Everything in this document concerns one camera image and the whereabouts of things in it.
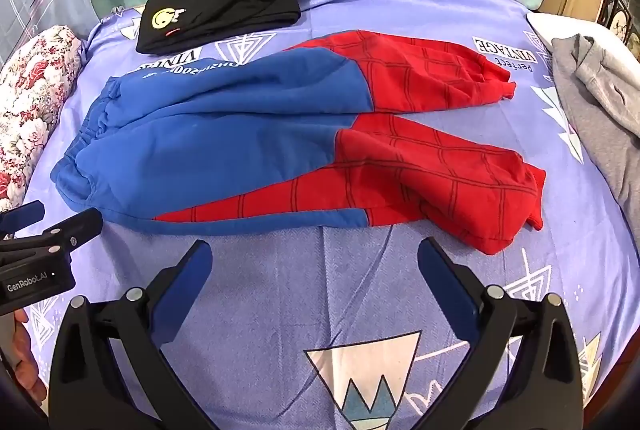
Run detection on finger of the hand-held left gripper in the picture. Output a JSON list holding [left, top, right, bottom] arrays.
[[0, 209, 104, 268], [0, 201, 46, 238]]

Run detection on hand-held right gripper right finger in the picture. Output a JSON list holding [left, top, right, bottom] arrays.
[[415, 237, 583, 430]]

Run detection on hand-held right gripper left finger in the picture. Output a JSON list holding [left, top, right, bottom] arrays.
[[48, 240, 236, 430]]

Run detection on blue and red pants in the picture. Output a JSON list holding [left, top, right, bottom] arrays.
[[51, 29, 546, 256]]

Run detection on person's left hand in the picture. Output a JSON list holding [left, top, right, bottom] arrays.
[[10, 310, 48, 406]]

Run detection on floral pillow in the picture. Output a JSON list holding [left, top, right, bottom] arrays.
[[0, 25, 83, 213]]

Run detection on purple patterned bed sheet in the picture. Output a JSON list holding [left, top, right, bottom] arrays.
[[20, 0, 640, 430]]

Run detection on grey garment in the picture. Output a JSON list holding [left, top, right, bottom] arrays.
[[550, 34, 640, 223]]

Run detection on white pillow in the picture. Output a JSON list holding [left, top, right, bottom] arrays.
[[527, 12, 640, 61]]

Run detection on framed picture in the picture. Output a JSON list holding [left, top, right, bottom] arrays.
[[597, 0, 638, 46]]

